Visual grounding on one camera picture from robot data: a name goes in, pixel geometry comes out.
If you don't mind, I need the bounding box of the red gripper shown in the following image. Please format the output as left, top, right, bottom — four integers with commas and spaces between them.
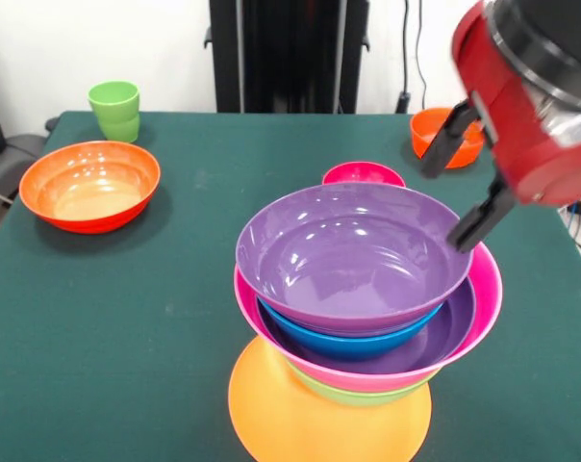
419, 0, 581, 254

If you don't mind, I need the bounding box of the small red-orange bowl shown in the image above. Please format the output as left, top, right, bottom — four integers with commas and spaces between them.
410, 106, 487, 170

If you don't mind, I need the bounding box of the small crimson bowl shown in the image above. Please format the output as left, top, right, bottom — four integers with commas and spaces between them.
321, 161, 408, 189

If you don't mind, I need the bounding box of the pink bowl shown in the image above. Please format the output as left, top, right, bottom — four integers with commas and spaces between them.
233, 242, 504, 394

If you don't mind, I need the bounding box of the purple bowl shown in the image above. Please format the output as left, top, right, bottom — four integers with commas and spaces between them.
256, 276, 478, 375
235, 183, 475, 337

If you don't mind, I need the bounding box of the blue bowl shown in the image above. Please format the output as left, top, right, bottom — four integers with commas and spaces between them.
259, 296, 445, 363

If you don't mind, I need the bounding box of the green bowl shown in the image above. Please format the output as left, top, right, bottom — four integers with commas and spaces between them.
290, 368, 437, 408

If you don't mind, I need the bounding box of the green cup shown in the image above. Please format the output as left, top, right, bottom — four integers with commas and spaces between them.
87, 80, 141, 144

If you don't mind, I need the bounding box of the dark green tablecloth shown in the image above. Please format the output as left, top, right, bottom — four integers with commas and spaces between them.
0, 110, 581, 462

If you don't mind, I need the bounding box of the large red-orange bowl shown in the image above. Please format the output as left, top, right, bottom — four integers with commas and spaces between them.
18, 140, 162, 235

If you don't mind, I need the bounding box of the black office chair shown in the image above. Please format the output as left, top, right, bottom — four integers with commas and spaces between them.
0, 133, 49, 213

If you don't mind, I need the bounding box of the black hanging cable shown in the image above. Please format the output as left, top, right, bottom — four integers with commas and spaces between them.
394, 0, 413, 116

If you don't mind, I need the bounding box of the tangle of cables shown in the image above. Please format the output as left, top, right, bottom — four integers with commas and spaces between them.
557, 196, 581, 264

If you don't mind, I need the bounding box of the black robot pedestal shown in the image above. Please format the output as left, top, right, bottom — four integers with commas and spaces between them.
204, 0, 371, 115

